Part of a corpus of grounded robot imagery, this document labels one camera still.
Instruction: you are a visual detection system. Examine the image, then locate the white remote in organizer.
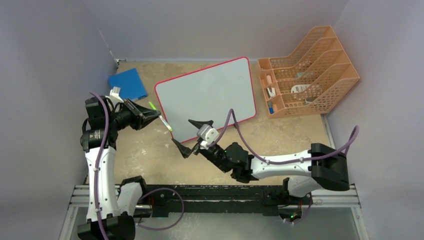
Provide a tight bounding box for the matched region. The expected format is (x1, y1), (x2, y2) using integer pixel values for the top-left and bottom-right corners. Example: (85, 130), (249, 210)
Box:
(290, 84), (311, 93)

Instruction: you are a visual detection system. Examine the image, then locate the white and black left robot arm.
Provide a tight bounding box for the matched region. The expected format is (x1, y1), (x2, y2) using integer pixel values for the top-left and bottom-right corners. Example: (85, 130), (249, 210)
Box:
(77, 95), (161, 240)

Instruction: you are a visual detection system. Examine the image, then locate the pink eraser in organizer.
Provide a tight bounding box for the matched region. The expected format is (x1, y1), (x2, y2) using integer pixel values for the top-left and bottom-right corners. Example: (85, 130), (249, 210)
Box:
(266, 75), (272, 84)

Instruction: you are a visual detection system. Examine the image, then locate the aluminium frame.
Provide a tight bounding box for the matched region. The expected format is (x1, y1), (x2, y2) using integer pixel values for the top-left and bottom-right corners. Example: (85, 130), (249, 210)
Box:
(59, 185), (369, 240)

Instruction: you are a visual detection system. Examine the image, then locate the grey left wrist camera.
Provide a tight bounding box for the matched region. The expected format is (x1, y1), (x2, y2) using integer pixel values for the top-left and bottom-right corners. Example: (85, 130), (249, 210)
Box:
(109, 86), (123, 102)

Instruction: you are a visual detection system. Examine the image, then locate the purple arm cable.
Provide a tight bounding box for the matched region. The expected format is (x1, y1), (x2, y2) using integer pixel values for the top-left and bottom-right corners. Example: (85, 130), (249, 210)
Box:
(205, 108), (360, 166)
(88, 91), (112, 240)

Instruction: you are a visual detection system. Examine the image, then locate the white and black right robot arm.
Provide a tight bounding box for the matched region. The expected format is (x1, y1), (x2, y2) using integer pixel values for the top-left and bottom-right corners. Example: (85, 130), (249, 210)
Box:
(172, 120), (350, 204)

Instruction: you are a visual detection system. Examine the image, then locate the white stapler in organizer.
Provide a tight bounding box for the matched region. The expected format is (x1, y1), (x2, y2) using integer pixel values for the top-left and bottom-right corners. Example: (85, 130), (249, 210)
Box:
(266, 87), (276, 99)

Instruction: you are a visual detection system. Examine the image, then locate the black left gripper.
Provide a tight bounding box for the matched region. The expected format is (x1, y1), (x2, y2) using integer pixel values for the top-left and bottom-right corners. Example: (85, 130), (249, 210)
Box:
(107, 98), (160, 132)

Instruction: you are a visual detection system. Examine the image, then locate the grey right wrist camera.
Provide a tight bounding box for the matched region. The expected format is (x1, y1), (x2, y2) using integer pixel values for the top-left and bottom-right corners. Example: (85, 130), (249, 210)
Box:
(196, 124), (219, 150)

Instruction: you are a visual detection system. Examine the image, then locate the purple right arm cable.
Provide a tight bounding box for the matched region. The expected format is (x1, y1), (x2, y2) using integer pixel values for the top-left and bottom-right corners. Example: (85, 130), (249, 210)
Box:
(205, 108), (360, 166)

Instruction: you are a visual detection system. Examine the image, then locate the orange plastic desk organizer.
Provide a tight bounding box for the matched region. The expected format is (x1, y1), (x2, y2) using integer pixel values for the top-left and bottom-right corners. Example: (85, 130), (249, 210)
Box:
(257, 25), (360, 119)

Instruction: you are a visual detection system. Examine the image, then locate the blue box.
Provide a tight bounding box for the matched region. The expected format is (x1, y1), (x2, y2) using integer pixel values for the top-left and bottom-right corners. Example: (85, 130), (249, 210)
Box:
(108, 68), (148, 101)

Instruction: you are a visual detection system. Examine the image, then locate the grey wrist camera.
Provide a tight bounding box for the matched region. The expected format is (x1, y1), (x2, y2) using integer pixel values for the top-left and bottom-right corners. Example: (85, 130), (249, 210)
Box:
(196, 124), (219, 150)
(109, 86), (123, 102)

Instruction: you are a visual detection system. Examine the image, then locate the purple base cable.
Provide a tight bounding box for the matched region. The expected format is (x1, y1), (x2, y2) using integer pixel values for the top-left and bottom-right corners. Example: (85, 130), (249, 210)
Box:
(129, 187), (185, 232)

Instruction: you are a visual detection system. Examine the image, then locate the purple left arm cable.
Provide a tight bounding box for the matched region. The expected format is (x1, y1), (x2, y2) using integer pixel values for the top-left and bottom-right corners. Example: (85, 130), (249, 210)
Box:
(88, 91), (112, 240)

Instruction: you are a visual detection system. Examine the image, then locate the white marker pen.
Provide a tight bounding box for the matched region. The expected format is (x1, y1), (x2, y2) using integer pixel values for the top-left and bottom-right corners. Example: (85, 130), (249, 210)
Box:
(148, 101), (173, 132)

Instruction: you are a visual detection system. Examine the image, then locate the pink framed whiteboard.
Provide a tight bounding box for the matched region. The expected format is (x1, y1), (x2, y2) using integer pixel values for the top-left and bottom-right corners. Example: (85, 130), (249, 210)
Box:
(154, 56), (257, 143)

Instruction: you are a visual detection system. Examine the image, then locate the blue item in organizer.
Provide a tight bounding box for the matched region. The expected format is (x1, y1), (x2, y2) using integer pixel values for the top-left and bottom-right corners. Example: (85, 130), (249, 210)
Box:
(267, 101), (274, 114)

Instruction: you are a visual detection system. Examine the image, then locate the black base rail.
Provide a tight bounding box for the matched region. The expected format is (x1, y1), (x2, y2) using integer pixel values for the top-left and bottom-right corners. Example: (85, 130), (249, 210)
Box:
(137, 184), (312, 218)

